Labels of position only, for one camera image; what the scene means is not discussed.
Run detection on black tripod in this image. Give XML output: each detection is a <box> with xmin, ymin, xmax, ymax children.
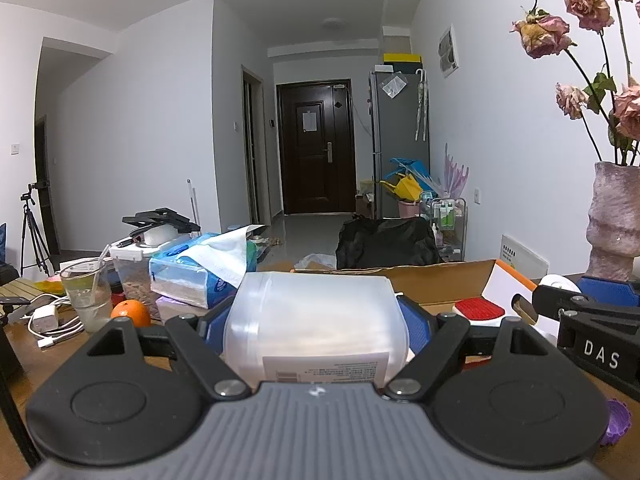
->
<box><xmin>20</xmin><ymin>183</ymin><xmax>54</xmax><ymax>276</ymax></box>

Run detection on dried pink roses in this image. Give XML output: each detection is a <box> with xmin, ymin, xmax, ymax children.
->
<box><xmin>511</xmin><ymin>0</ymin><xmax>639</xmax><ymax>168</ymax></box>

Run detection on grey refrigerator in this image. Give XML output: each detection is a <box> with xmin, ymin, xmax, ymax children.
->
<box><xmin>369</xmin><ymin>72</ymin><xmax>430</xmax><ymax>219</ymax></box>

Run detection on black bag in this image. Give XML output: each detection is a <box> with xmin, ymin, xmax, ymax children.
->
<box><xmin>335</xmin><ymin>216</ymin><xmax>444</xmax><ymax>270</ymax></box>

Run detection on pink textured vase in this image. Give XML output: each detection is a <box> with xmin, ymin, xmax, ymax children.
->
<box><xmin>586</xmin><ymin>162</ymin><xmax>640</xmax><ymax>282</ymax></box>

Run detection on dark brown door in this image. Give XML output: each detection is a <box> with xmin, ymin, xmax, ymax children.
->
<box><xmin>277</xmin><ymin>79</ymin><xmax>357</xmax><ymax>214</ymax></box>

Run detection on orange fruit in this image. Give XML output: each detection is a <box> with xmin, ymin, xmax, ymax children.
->
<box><xmin>111</xmin><ymin>299</ymin><xmax>152</xmax><ymax>328</ymax></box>

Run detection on clear container with nuts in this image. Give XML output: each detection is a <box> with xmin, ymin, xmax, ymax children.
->
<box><xmin>110</xmin><ymin>235</ymin><xmax>188</xmax><ymax>321</ymax></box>

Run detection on black and white appliance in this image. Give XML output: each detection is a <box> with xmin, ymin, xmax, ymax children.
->
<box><xmin>122</xmin><ymin>208</ymin><xmax>201</xmax><ymax>247</ymax></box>

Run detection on purple ribbed lid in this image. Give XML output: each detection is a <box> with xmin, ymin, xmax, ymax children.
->
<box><xmin>600</xmin><ymin>399</ymin><xmax>632</xmax><ymax>446</ymax></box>

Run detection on translucent white plastic box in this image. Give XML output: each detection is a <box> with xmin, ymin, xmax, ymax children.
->
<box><xmin>222</xmin><ymin>272</ymin><xmax>409</xmax><ymax>388</ymax></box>

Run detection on blue tissue pack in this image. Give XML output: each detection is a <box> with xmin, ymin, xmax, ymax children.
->
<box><xmin>149</xmin><ymin>224</ymin><xmax>264</xmax><ymax>309</ymax></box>

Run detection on white charger with cable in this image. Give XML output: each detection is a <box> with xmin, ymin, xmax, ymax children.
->
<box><xmin>27</xmin><ymin>296</ymin><xmax>85</xmax><ymax>350</ymax></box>

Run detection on white round lid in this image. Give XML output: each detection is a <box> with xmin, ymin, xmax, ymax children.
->
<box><xmin>538</xmin><ymin>274</ymin><xmax>582</xmax><ymax>294</ymax></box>

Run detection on wire rack with bottles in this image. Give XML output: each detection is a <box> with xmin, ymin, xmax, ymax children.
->
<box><xmin>422</xmin><ymin>198</ymin><xmax>468</xmax><ymax>262</ymax></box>

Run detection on orange cardboard box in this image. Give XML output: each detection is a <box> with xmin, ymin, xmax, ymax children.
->
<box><xmin>259</xmin><ymin>258</ymin><xmax>561</xmax><ymax>346</ymax></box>

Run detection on clear glass with straw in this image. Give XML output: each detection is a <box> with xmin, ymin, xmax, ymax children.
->
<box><xmin>60</xmin><ymin>246</ymin><xmax>113</xmax><ymax>334</ymax></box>

